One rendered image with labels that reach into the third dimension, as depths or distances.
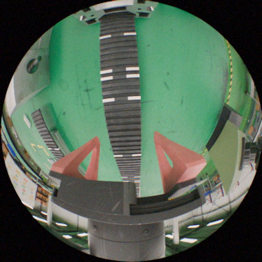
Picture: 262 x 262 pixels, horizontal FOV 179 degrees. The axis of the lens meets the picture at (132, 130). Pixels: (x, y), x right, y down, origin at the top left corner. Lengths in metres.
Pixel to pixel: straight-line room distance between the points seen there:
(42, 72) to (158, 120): 0.24
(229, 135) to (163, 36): 0.30
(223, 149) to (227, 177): 0.10
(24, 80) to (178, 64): 0.24
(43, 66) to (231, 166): 0.50
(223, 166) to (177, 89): 0.28
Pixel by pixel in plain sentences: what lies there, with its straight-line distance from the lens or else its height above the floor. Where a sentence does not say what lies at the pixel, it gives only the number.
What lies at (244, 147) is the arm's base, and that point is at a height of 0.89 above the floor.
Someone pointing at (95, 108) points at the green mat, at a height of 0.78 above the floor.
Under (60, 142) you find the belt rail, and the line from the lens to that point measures 0.26.
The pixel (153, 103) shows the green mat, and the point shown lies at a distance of 0.16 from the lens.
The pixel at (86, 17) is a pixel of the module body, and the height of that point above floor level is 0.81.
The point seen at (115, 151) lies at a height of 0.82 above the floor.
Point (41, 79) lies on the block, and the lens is 0.19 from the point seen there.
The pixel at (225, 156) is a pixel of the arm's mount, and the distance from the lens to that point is 0.34.
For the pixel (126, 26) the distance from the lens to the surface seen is 0.16.
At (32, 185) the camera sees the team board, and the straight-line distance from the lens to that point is 3.45.
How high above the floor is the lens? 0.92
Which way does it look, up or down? 53 degrees down
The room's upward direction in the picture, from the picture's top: 177 degrees clockwise
